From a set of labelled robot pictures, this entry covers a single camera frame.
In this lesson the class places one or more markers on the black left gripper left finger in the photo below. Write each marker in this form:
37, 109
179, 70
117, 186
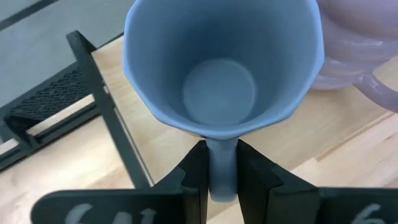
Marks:
196, 186

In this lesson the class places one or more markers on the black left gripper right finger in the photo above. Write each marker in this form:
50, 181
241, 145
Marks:
255, 186

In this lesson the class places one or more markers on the blue ceramic mug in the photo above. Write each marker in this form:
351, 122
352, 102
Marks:
217, 62

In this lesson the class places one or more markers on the purple ribbed ceramic mug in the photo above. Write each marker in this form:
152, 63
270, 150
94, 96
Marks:
357, 31

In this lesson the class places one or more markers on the wooden shelf with black legs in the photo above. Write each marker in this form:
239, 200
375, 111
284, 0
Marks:
155, 124

